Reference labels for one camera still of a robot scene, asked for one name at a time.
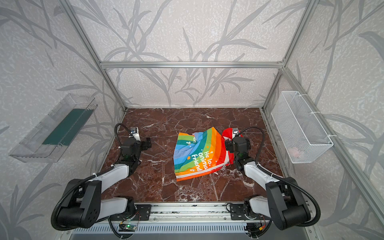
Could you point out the black mount plate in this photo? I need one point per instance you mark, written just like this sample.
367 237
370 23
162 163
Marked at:
142 213
238 213

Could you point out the right black mount plate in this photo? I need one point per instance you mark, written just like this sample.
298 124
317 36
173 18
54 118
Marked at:
238 213

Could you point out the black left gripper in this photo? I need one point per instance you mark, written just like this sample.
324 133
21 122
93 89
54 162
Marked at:
146 143

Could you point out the white wire mesh basket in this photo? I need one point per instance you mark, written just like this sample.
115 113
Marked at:
299 127

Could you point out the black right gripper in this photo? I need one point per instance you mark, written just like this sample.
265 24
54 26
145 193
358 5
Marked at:
227 144

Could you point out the pink object in basket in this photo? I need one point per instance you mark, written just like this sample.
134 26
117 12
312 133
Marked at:
295 153

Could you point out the rainbow striped child jacket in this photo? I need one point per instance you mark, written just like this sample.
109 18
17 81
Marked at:
201 153

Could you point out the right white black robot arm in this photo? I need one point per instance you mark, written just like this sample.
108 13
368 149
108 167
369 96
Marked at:
286 204

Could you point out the clear plastic wall tray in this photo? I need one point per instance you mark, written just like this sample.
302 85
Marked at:
48 141

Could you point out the aluminium frame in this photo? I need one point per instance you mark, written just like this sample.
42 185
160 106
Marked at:
361 181

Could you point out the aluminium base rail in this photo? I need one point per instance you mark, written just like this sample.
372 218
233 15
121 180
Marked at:
199 212

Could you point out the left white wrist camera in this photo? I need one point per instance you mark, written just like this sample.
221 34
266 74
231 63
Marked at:
134 133

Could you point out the green circuit board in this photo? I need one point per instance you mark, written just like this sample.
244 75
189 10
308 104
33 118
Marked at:
126 227

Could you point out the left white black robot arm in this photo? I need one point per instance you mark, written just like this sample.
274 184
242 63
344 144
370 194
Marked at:
81 205

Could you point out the left black mount plate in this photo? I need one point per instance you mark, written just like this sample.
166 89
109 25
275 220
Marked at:
142 213

